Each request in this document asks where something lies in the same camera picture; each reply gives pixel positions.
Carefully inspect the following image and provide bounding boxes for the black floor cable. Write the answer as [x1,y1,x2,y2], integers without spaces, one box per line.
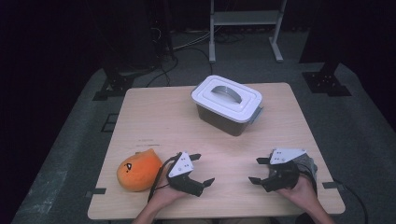
[332,178,370,224]
[181,46,216,77]
[145,55,180,88]

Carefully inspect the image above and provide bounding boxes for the white floor cables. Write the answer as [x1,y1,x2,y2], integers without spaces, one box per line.
[172,31,213,51]

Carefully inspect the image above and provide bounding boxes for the clear plastic storage box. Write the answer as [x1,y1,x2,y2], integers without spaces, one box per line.
[195,104,264,137]

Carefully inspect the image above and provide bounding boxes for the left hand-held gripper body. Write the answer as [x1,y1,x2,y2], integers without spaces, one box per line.
[166,151,205,198]

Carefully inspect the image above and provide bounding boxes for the person's left hand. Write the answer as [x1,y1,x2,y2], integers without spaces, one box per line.
[148,174,188,208]

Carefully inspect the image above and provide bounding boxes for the orange plush toy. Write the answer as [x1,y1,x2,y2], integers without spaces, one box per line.
[116,147,163,192]

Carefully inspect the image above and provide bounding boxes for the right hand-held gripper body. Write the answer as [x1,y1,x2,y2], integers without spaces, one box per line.
[262,147,307,193]

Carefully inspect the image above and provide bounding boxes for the grey fluffy cloth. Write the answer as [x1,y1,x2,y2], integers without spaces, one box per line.
[292,153,319,192]

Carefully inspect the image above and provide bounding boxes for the left hand-held gripper cable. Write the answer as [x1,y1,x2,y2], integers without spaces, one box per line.
[147,154,183,203]

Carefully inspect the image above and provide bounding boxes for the white box lid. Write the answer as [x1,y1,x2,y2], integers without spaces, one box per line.
[191,75,263,124]

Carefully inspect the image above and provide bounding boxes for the black stand base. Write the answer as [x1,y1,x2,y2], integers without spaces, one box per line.
[300,60,353,97]
[92,66,157,102]

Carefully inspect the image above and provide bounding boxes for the black chair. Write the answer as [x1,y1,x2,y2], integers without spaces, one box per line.
[294,213,313,224]

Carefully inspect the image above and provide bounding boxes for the black equipment rack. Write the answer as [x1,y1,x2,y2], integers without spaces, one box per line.
[148,0,176,62]

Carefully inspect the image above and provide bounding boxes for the white metal stand frame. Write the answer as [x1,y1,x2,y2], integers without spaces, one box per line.
[208,0,288,63]

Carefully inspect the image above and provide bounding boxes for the black tape strip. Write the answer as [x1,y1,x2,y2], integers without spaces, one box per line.
[321,181,346,191]
[85,188,107,199]

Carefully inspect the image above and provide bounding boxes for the person's right hand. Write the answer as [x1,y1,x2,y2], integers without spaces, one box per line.
[276,176,318,208]

